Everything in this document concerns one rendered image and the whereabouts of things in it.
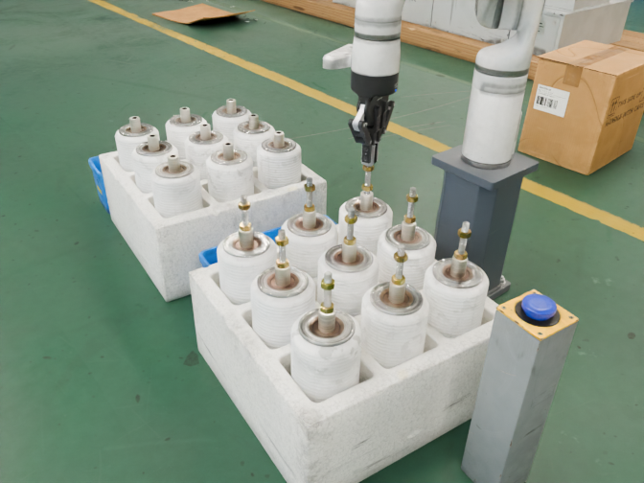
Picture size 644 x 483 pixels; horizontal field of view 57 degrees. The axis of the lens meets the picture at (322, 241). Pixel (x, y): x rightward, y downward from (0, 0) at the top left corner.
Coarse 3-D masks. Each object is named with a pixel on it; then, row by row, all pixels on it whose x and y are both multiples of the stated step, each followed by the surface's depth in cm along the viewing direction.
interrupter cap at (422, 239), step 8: (400, 224) 102; (392, 232) 100; (400, 232) 100; (416, 232) 100; (424, 232) 100; (392, 240) 98; (400, 240) 98; (416, 240) 98; (424, 240) 98; (408, 248) 96; (416, 248) 96
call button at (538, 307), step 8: (528, 296) 73; (536, 296) 73; (544, 296) 73; (528, 304) 72; (536, 304) 72; (544, 304) 72; (552, 304) 72; (528, 312) 72; (536, 312) 71; (544, 312) 71; (552, 312) 71
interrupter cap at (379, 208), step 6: (354, 198) 109; (378, 198) 109; (348, 204) 107; (354, 204) 108; (378, 204) 108; (384, 204) 107; (360, 210) 106; (372, 210) 106; (378, 210) 106; (384, 210) 106; (360, 216) 104; (366, 216) 104; (372, 216) 104; (378, 216) 104
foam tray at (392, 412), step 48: (192, 288) 103; (240, 336) 88; (432, 336) 89; (480, 336) 89; (240, 384) 94; (288, 384) 80; (384, 384) 81; (432, 384) 87; (288, 432) 81; (336, 432) 79; (384, 432) 86; (432, 432) 94; (288, 480) 87; (336, 480) 85
